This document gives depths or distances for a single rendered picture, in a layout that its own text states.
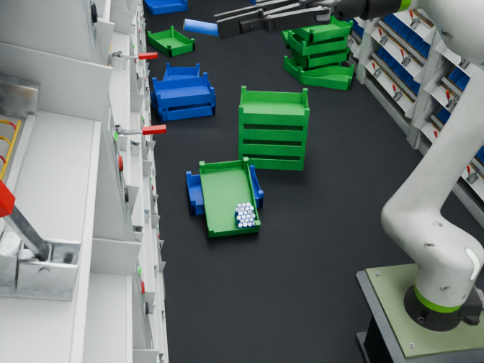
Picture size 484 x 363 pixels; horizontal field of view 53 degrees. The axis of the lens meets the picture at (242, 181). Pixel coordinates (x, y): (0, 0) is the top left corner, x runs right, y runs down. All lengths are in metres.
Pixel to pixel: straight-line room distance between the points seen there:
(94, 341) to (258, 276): 1.31
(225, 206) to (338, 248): 0.48
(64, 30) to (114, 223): 0.20
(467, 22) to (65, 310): 0.67
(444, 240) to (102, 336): 0.91
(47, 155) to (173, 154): 1.99
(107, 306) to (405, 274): 1.08
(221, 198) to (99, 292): 1.46
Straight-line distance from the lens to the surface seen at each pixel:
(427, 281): 1.28
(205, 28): 0.82
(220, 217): 1.93
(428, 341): 1.36
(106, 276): 0.55
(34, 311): 0.28
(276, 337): 1.63
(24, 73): 0.42
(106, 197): 0.48
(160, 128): 0.73
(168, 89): 2.74
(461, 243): 1.25
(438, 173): 1.28
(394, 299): 1.41
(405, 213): 1.30
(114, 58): 0.97
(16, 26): 0.41
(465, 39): 0.80
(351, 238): 1.96
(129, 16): 1.13
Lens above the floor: 1.35
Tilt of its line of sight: 39 degrees down
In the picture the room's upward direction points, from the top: 1 degrees clockwise
